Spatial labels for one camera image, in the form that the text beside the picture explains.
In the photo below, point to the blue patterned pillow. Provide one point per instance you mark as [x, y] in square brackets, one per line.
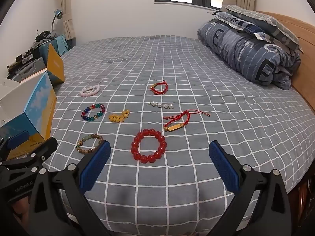
[231, 19]

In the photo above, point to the person's left hand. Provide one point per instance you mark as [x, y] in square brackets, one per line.
[21, 206]

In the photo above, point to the wooden bed frame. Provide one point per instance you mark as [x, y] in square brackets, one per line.
[302, 41]

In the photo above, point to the blue yellow cardboard box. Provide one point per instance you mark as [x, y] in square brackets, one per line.
[39, 108]

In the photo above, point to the grey checked pillow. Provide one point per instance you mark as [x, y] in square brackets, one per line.
[270, 21]

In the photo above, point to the folded blue printed quilt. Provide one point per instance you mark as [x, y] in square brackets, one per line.
[246, 54]

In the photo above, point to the grey suitcase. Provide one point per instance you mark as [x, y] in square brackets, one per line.
[32, 66]

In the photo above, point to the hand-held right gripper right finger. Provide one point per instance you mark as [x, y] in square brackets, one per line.
[224, 169]

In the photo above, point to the teal suitcase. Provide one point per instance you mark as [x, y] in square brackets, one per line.
[59, 46]

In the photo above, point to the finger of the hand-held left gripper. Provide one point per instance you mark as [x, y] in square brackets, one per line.
[18, 138]
[48, 148]

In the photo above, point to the grey checked bed sheet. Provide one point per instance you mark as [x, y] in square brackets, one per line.
[172, 61]

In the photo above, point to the dark clutter on suitcase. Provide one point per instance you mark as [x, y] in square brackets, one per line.
[44, 35]

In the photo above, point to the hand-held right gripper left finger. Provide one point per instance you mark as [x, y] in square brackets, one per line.
[96, 168]

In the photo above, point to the blue desk lamp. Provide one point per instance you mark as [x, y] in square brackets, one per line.
[57, 13]

